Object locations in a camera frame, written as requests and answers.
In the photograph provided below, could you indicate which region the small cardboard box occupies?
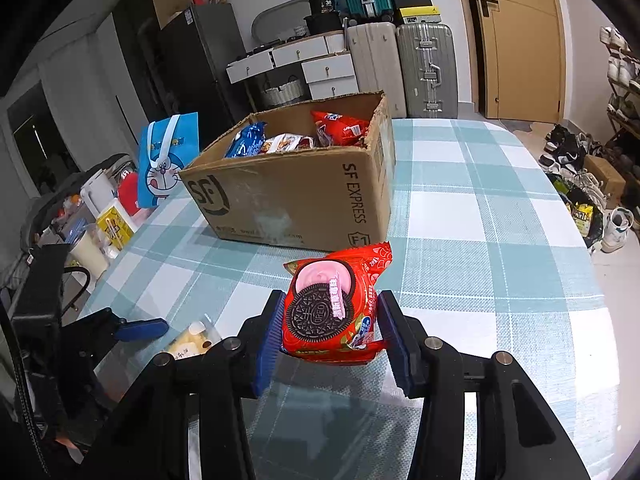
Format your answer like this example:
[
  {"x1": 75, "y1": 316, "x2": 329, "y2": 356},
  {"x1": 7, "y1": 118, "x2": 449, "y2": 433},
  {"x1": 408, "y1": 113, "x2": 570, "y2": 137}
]
[{"x1": 584, "y1": 155, "x2": 626, "y2": 208}]

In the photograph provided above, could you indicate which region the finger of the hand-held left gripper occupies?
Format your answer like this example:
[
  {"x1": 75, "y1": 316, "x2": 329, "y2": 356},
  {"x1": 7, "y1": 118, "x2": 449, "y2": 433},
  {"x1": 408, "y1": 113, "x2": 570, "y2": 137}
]
[{"x1": 75, "y1": 306, "x2": 170, "y2": 346}]

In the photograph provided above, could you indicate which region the brown cardboard box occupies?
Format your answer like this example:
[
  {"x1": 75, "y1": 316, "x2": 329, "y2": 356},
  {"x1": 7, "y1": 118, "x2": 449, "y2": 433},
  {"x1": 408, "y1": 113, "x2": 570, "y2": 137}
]
[{"x1": 178, "y1": 91, "x2": 396, "y2": 253}]

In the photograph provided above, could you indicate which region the red cookie packet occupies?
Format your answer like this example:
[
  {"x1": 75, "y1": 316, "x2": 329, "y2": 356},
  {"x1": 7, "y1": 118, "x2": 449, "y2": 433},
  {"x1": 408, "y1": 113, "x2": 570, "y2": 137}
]
[{"x1": 281, "y1": 241, "x2": 392, "y2": 366}]

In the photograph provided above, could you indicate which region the shoe rack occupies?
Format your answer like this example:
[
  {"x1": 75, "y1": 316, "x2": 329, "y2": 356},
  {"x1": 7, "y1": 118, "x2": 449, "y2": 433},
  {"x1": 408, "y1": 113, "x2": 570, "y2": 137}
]
[{"x1": 599, "y1": 25, "x2": 640, "y2": 186}]

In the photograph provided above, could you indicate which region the blue snack packet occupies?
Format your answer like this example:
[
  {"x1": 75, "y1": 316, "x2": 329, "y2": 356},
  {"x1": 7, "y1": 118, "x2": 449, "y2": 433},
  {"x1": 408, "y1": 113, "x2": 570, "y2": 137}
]
[{"x1": 225, "y1": 122, "x2": 267, "y2": 158}]

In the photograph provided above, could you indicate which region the orange white snack packet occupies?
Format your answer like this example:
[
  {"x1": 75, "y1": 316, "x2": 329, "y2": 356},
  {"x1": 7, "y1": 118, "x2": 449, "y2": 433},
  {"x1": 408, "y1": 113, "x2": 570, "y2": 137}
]
[{"x1": 260, "y1": 132, "x2": 316, "y2": 155}]

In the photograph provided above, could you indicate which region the white drawer unit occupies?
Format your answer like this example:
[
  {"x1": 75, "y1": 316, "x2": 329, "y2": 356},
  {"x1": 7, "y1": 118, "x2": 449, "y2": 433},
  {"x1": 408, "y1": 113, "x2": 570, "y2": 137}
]
[{"x1": 226, "y1": 32, "x2": 358, "y2": 106}]

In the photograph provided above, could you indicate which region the large red snack bag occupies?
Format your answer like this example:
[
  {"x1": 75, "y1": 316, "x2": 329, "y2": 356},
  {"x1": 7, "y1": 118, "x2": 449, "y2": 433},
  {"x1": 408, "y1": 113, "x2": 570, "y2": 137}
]
[{"x1": 311, "y1": 110, "x2": 372, "y2": 148}]

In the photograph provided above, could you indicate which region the white kettle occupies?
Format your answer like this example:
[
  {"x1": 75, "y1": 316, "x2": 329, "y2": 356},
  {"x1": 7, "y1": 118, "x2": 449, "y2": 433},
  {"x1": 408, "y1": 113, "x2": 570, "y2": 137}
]
[{"x1": 80, "y1": 169, "x2": 118, "y2": 218}]

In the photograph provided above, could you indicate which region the red round container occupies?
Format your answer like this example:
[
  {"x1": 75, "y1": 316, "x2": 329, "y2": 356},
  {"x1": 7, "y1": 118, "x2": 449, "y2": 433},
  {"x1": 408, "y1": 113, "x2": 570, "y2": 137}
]
[{"x1": 117, "y1": 170, "x2": 141, "y2": 213}]

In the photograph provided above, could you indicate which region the white wicker basket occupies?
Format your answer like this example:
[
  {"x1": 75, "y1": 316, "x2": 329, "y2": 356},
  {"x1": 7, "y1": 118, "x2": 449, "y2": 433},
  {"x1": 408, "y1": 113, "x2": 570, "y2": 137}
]
[{"x1": 262, "y1": 77, "x2": 305, "y2": 106}]

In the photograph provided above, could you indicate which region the pile of shoes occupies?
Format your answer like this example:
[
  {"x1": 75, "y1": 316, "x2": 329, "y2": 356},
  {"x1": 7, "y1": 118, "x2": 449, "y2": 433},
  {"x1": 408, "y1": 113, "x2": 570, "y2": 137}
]
[{"x1": 539, "y1": 124, "x2": 608, "y2": 211}]

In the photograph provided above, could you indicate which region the yellow black box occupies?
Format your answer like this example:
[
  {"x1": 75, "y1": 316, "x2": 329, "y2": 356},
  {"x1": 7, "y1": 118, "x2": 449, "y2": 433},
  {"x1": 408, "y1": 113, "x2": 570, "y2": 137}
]
[{"x1": 397, "y1": 6, "x2": 442, "y2": 23}]

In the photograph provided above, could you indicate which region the clear yellow snack packet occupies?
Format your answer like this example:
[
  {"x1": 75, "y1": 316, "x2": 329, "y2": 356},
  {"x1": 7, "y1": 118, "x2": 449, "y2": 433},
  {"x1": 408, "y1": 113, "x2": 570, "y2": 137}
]
[{"x1": 167, "y1": 320, "x2": 221, "y2": 361}]

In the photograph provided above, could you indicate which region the blue cartoon bag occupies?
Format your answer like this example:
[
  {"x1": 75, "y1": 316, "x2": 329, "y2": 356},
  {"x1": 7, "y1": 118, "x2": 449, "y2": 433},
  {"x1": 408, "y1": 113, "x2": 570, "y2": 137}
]
[{"x1": 137, "y1": 111, "x2": 200, "y2": 209}]

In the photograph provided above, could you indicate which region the white sneaker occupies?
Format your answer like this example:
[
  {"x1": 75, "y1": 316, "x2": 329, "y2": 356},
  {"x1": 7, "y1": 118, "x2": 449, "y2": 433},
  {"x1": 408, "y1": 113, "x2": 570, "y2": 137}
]
[{"x1": 600, "y1": 206, "x2": 635, "y2": 253}]

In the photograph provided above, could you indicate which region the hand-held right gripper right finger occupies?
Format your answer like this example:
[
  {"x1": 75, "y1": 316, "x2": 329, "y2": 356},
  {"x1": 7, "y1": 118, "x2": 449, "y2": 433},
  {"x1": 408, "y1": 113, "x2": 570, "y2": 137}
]
[{"x1": 377, "y1": 290, "x2": 593, "y2": 480}]

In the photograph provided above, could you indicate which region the dark grey fridge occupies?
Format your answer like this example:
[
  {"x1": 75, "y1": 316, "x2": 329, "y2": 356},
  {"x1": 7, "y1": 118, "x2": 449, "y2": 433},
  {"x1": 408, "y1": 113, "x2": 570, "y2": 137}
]
[{"x1": 159, "y1": 4, "x2": 246, "y2": 126}]

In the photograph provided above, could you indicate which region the silver suitcase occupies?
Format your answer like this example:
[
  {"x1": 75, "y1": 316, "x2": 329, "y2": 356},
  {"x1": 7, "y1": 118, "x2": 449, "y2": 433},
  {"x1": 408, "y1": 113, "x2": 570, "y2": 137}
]
[{"x1": 396, "y1": 22, "x2": 458, "y2": 118}]

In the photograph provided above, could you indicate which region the grey oval tub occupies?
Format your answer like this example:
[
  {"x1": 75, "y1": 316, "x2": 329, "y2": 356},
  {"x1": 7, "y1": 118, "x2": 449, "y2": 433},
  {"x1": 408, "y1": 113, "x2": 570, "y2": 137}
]
[{"x1": 251, "y1": 0, "x2": 313, "y2": 43}]

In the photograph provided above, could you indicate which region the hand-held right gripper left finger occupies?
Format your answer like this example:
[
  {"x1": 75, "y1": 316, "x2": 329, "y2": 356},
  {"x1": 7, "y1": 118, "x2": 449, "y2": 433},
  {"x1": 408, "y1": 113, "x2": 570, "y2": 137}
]
[{"x1": 87, "y1": 289, "x2": 286, "y2": 480}]

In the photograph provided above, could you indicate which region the black cable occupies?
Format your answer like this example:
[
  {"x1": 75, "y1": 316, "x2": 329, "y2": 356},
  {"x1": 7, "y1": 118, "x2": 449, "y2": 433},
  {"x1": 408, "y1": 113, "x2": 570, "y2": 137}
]
[{"x1": 0, "y1": 266, "x2": 92, "y2": 476}]

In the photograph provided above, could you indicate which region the white cup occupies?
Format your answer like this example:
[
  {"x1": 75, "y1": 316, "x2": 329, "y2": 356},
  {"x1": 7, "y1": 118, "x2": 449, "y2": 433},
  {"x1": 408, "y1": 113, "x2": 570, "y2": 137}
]
[{"x1": 67, "y1": 232, "x2": 108, "y2": 273}]

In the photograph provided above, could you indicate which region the beige suitcase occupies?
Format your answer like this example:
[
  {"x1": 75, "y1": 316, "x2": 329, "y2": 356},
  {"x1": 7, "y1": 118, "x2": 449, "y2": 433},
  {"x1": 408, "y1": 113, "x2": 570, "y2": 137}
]
[{"x1": 346, "y1": 22, "x2": 407, "y2": 118}]

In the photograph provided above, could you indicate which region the wooden door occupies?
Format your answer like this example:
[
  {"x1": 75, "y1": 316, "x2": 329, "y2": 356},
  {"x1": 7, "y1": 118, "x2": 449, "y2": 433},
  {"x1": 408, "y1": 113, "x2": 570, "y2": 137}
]
[{"x1": 465, "y1": 0, "x2": 566, "y2": 121}]

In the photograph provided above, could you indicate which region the yellow white box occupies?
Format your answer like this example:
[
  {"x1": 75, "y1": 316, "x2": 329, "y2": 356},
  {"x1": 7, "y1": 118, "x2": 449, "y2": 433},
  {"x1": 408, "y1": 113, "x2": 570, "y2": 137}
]
[{"x1": 96, "y1": 199, "x2": 136, "y2": 251}]

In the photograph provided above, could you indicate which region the yellow black bag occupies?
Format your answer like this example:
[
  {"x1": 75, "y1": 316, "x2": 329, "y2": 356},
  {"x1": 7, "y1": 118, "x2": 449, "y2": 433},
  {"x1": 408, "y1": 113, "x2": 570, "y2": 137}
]
[{"x1": 570, "y1": 202, "x2": 596, "y2": 236}]

